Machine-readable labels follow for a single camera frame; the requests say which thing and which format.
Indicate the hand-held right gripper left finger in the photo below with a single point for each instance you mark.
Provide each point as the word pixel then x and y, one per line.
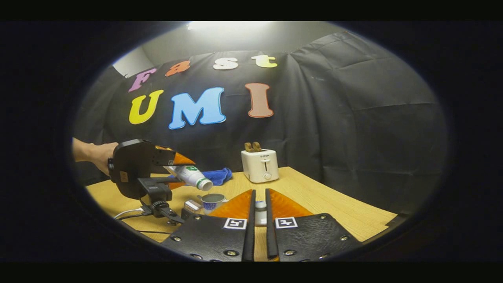
pixel 250 236

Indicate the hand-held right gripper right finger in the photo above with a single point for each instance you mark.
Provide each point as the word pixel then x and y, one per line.
pixel 270 236

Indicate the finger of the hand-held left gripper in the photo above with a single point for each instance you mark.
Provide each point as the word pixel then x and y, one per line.
pixel 175 185
pixel 163 157

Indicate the white water bottle green label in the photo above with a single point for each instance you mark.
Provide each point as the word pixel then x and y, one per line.
pixel 192 177

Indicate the white blue-patterned teacup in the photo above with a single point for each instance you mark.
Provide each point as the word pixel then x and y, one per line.
pixel 210 205

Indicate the blue towel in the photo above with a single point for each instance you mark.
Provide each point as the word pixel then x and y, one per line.
pixel 220 176

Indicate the white toaster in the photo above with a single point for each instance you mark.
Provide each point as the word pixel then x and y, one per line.
pixel 257 167

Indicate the black backdrop cloth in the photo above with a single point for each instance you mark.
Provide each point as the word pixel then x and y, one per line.
pixel 353 118

